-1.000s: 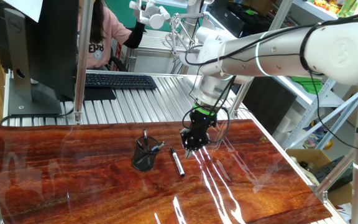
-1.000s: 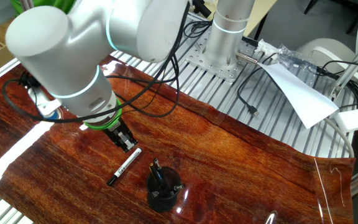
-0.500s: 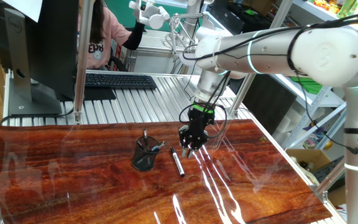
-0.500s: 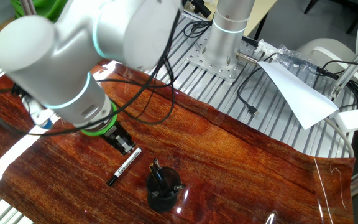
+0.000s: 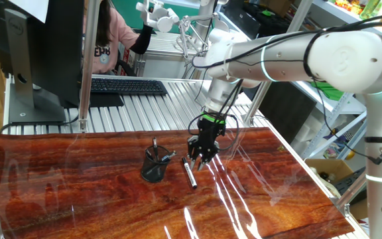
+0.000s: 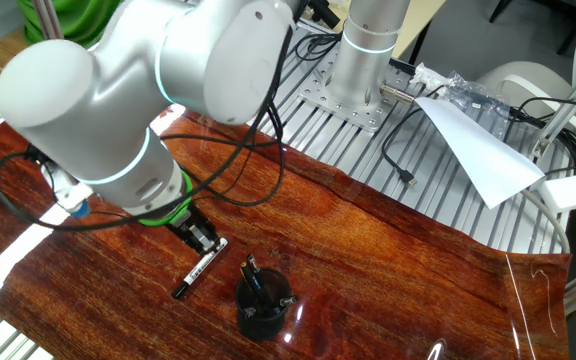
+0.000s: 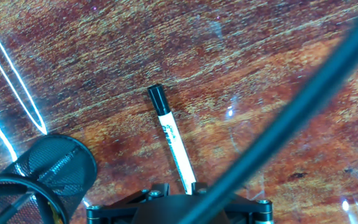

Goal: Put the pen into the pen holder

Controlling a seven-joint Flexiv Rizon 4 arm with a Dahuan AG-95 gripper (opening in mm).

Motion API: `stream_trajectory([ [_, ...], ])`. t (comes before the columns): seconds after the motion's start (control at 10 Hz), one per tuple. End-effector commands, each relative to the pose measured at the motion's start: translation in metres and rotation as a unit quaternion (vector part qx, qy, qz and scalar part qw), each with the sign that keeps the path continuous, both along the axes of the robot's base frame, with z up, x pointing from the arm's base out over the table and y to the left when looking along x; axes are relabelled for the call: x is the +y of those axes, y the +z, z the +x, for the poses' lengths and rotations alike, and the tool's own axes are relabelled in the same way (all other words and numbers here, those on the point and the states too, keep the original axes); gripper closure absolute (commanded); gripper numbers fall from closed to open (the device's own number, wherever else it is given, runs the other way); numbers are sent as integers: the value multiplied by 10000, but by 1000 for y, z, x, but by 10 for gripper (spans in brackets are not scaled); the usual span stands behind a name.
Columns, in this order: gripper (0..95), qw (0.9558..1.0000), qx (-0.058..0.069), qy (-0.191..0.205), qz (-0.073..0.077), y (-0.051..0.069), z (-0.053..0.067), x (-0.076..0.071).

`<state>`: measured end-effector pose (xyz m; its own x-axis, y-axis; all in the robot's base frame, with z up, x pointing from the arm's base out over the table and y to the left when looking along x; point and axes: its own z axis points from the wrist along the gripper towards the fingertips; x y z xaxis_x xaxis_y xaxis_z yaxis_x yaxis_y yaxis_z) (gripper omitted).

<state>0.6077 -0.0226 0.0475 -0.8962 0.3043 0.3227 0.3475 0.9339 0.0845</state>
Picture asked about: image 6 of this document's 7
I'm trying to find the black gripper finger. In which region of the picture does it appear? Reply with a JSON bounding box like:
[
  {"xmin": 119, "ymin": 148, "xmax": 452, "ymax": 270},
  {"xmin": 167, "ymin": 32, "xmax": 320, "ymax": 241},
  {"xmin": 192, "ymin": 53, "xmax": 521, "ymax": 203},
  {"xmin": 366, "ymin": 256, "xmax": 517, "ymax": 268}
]
[
  {"xmin": 198, "ymin": 222, "xmax": 222, "ymax": 250},
  {"xmin": 182, "ymin": 233, "xmax": 215, "ymax": 257}
]

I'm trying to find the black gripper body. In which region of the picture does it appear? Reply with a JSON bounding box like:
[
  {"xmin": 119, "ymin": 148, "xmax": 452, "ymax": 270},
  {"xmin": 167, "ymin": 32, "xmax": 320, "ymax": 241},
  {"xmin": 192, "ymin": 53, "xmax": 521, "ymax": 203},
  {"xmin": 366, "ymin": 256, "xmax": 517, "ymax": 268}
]
[{"xmin": 165, "ymin": 202, "xmax": 209, "ymax": 249}]

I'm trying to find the white marker pen black cap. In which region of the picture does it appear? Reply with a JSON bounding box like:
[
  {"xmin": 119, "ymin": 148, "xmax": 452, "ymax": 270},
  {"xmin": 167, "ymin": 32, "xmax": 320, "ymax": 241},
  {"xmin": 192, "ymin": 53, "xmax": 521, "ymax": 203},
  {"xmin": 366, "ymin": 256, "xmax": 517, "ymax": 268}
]
[{"xmin": 171, "ymin": 237, "xmax": 230, "ymax": 301}]

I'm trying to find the black pen gold end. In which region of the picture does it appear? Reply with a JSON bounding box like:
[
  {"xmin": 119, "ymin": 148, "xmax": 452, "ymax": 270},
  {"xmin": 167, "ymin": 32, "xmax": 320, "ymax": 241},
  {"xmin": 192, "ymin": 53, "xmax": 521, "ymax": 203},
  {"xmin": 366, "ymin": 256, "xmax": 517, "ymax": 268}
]
[{"xmin": 239, "ymin": 259, "xmax": 267, "ymax": 304}]

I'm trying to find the black pen silver clip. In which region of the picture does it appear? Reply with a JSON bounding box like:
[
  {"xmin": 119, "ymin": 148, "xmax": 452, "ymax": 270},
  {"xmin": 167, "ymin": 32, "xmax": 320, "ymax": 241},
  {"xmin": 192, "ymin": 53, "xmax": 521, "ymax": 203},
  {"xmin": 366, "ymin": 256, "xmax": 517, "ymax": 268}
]
[{"xmin": 256, "ymin": 295, "xmax": 299, "ymax": 311}]

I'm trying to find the black mesh pen holder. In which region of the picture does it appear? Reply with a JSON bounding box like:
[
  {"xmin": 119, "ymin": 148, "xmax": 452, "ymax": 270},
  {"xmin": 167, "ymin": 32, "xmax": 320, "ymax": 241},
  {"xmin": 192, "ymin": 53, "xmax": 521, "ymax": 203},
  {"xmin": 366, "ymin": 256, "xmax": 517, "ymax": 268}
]
[{"xmin": 233, "ymin": 267, "xmax": 293, "ymax": 344}]

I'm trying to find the wood grain table mat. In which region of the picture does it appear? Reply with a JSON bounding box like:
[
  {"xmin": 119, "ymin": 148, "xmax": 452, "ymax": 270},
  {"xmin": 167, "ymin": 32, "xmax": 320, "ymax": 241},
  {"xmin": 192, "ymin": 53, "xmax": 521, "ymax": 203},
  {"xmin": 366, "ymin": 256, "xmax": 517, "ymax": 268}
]
[{"xmin": 0, "ymin": 107, "xmax": 572, "ymax": 360}]

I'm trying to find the green cloth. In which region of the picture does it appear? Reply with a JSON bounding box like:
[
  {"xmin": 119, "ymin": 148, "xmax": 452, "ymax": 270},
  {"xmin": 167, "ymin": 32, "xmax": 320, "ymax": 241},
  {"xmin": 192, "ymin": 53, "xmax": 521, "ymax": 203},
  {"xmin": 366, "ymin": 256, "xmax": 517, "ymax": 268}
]
[{"xmin": 16, "ymin": 0, "xmax": 122, "ymax": 49}]

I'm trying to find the white paper sheet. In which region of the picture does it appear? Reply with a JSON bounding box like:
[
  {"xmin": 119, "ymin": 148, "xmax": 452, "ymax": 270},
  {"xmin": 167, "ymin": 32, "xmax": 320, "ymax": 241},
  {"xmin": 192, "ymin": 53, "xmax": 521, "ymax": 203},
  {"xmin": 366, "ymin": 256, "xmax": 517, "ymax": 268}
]
[{"xmin": 414, "ymin": 96, "xmax": 547, "ymax": 210}]

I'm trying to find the clear plastic bag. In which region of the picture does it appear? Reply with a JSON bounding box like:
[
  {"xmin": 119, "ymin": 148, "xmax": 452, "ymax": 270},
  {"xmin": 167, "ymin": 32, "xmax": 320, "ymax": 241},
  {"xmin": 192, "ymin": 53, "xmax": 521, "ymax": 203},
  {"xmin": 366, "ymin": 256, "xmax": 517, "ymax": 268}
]
[{"xmin": 410, "ymin": 62, "xmax": 512, "ymax": 119}]

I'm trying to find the white chair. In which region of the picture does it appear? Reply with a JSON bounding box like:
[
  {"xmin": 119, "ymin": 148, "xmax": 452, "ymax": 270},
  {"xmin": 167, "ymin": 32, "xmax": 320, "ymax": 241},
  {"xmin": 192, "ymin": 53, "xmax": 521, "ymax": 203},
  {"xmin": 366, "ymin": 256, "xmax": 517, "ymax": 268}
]
[{"xmin": 477, "ymin": 28, "xmax": 576, "ymax": 139}]

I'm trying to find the white power adapter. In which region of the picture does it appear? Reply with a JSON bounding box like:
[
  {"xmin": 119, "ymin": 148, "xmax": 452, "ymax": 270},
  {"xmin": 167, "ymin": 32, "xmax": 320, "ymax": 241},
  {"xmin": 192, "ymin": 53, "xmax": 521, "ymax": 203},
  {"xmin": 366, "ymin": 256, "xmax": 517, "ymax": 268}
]
[{"xmin": 537, "ymin": 174, "xmax": 576, "ymax": 214}]

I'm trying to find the green mounting ring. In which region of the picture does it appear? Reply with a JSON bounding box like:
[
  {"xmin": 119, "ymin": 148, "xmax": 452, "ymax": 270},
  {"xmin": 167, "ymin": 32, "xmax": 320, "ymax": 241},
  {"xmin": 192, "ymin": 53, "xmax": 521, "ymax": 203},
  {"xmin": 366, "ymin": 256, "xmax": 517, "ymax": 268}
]
[{"xmin": 136, "ymin": 169, "xmax": 195, "ymax": 229}]

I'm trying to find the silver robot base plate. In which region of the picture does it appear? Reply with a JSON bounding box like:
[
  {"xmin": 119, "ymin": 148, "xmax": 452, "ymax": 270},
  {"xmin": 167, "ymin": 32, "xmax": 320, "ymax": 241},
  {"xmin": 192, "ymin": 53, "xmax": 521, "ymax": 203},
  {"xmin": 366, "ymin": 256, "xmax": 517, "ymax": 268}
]
[{"xmin": 297, "ymin": 47, "xmax": 417, "ymax": 134}]

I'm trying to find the black USB cable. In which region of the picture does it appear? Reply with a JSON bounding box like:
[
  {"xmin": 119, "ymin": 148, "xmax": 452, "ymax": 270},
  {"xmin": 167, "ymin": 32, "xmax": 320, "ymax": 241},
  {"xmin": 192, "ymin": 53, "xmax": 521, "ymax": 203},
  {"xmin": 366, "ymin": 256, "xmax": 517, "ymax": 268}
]
[{"xmin": 381, "ymin": 87, "xmax": 444, "ymax": 189}]

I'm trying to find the silver cable connector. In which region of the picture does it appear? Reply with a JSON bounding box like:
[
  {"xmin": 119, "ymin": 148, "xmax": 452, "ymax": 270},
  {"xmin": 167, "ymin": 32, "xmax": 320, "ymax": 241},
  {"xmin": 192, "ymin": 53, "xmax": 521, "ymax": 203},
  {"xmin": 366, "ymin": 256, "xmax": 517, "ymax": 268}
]
[{"xmin": 379, "ymin": 82, "xmax": 417, "ymax": 106}]

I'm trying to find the aluminium frame post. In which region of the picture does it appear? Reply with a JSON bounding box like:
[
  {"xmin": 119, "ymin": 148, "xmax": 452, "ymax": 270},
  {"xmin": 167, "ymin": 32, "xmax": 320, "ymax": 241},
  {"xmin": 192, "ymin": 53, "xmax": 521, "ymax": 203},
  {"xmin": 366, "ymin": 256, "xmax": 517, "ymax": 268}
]
[
  {"xmin": 530, "ymin": 54, "xmax": 576, "ymax": 160},
  {"xmin": 30, "ymin": 0, "xmax": 64, "ymax": 41}
]

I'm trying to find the grey adapter cable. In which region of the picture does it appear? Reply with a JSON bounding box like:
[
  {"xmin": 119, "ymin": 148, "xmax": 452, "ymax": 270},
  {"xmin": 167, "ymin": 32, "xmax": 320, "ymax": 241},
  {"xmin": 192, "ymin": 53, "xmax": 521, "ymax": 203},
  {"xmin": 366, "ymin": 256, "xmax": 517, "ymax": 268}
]
[{"xmin": 520, "ymin": 188, "xmax": 572, "ymax": 254}]

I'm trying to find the black cable bundle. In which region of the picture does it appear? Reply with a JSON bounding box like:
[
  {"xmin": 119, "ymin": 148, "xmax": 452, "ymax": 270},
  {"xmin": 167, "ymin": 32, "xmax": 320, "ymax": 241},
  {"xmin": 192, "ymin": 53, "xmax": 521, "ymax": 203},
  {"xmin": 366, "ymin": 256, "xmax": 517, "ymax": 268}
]
[{"xmin": 510, "ymin": 96, "xmax": 576, "ymax": 176}]

